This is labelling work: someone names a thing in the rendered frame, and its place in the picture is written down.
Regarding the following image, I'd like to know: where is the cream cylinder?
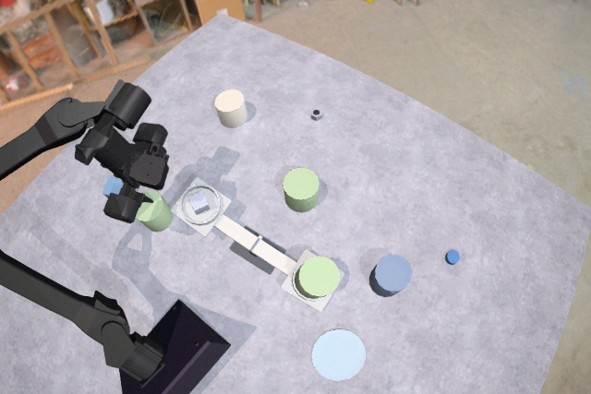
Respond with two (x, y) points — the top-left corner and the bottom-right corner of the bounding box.
(215, 90), (247, 128)

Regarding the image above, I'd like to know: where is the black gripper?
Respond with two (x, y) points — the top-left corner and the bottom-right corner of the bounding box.
(100, 123), (168, 224)

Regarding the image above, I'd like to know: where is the blue rectangular block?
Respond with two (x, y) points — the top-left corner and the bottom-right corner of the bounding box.
(103, 177), (123, 198)

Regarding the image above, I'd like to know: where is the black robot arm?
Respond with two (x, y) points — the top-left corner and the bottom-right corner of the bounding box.
(0, 79), (169, 388)

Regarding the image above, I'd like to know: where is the white balance beam with square pans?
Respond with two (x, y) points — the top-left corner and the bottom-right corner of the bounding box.
(171, 177), (334, 312)

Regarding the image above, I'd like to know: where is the small grey hex nut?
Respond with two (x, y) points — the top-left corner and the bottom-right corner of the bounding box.
(311, 108), (322, 121)

